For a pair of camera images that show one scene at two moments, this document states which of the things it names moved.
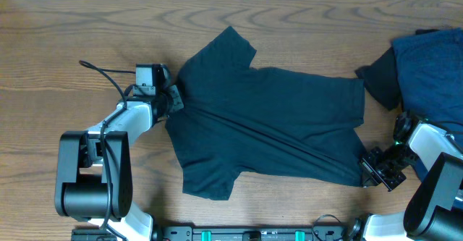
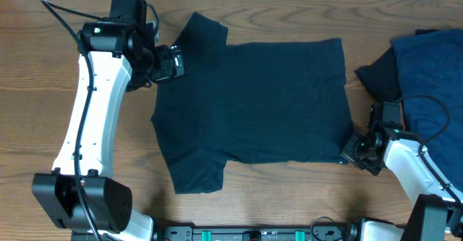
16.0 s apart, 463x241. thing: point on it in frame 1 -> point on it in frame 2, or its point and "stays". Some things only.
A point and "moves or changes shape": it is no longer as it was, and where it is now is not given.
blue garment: [430, 68] stays
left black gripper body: [169, 100] -> [160, 66]
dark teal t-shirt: [239, 118] moves or changes shape
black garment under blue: [380, 79] stays
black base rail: [241, 233] stays
